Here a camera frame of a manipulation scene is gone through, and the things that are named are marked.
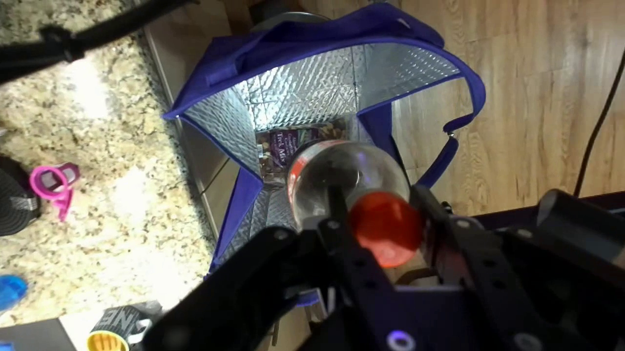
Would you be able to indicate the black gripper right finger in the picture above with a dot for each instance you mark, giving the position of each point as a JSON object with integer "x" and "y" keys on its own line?
{"x": 468, "y": 253}

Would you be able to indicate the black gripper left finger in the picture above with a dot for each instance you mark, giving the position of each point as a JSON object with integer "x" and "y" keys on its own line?
{"x": 241, "y": 300}

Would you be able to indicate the clear coca cola bottle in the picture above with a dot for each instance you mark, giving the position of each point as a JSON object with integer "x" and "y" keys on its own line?
{"x": 374, "y": 187}

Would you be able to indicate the blue insulated bag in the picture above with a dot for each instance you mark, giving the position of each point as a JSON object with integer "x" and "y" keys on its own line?
{"x": 308, "y": 72}

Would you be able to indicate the black and yellow can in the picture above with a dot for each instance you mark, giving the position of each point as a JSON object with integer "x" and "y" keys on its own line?
{"x": 122, "y": 327}

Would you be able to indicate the purple snack package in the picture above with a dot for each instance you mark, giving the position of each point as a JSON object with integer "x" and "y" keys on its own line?
{"x": 281, "y": 146}

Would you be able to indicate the pink plastic clip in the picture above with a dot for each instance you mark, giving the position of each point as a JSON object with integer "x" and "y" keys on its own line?
{"x": 56, "y": 183}

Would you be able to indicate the blue plastic object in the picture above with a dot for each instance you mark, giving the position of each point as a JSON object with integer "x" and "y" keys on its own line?
{"x": 13, "y": 288}

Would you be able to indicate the black round object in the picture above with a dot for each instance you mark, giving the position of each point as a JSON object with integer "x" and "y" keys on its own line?
{"x": 19, "y": 201}

